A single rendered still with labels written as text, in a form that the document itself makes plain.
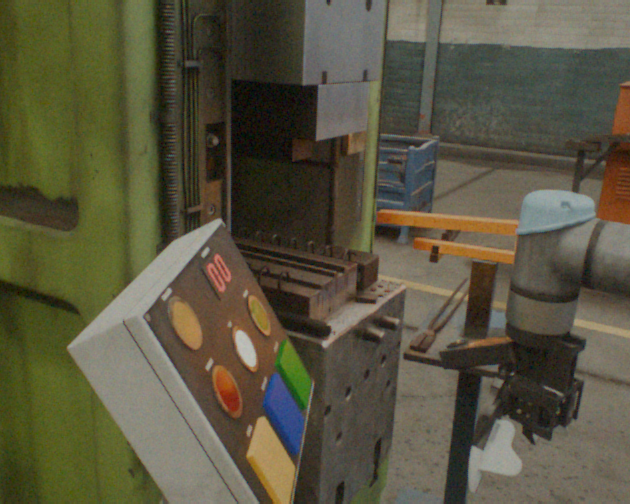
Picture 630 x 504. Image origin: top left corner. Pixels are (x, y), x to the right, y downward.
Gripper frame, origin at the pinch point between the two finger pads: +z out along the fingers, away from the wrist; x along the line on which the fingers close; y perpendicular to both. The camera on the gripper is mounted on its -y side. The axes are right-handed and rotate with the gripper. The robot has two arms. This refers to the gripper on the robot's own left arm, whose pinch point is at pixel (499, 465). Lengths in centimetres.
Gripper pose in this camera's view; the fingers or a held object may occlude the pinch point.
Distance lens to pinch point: 91.3
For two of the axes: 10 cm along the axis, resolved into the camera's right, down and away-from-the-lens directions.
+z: -0.4, 9.5, 3.1
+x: 7.1, -1.9, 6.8
